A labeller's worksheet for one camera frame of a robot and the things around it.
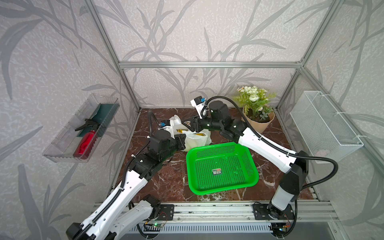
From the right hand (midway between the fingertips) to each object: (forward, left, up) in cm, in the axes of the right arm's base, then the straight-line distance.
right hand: (185, 119), depth 69 cm
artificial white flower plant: (+18, -38, -5) cm, 42 cm away
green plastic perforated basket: (-10, -14, -34) cm, 39 cm away
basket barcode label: (-12, -16, -33) cm, 39 cm away
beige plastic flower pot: (+11, -44, -20) cm, 50 cm away
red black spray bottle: (-13, +39, +2) cm, 41 cm away
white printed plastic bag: (-1, -8, -14) cm, 16 cm away
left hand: (-5, -1, -6) cm, 8 cm away
